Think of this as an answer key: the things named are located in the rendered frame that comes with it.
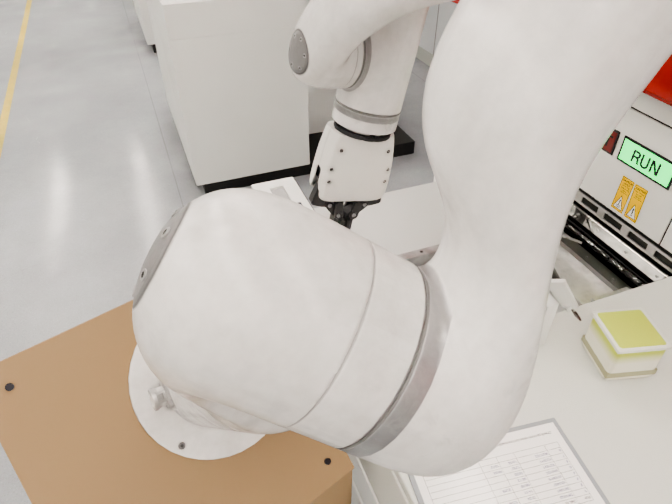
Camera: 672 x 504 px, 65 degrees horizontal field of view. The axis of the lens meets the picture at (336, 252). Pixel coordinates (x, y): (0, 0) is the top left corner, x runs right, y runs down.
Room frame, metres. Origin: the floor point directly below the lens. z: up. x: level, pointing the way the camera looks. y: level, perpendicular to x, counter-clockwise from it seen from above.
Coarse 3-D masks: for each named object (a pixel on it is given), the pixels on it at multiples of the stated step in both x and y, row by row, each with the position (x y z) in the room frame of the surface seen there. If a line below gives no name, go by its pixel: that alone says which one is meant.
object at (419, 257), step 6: (432, 246) 0.90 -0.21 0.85; (438, 246) 0.90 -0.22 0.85; (408, 252) 0.88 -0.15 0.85; (414, 252) 0.88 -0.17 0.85; (420, 252) 0.88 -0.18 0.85; (426, 252) 0.88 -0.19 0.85; (432, 252) 0.88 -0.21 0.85; (408, 258) 0.86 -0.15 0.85; (414, 258) 0.87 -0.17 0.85; (420, 258) 0.87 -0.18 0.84; (426, 258) 0.88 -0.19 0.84; (420, 264) 0.87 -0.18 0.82
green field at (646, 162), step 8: (624, 144) 0.88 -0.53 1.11; (632, 144) 0.86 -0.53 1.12; (624, 152) 0.87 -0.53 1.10; (632, 152) 0.86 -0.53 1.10; (640, 152) 0.84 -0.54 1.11; (648, 152) 0.83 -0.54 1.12; (624, 160) 0.86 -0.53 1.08; (632, 160) 0.85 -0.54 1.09; (640, 160) 0.84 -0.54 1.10; (648, 160) 0.82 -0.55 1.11; (656, 160) 0.81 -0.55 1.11; (664, 160) 0.80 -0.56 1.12; (640, 168) 0.83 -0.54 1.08; (648, 168) 0.82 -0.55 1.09; (656, 168) 0.80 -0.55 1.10; (664, 168) 0.79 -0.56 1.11; (656, 176) 0.80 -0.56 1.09; (664, 176) 0.79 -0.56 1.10; (664, 184) 0.78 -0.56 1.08
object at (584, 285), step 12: (564, 252) 0.84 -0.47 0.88; (564, 264) 0.81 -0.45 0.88; (576, 264) 0.81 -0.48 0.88; (564, 276) 0.77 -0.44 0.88; (576, 276) 0.77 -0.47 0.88; (588, 276) 0.77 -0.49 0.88; (576, 288) 0.74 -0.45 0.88; (588, 288) 0.74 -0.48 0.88; (600, 288) 0.74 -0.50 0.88; (576, 300) 0.71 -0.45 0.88; (588, 300) 0.70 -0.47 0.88
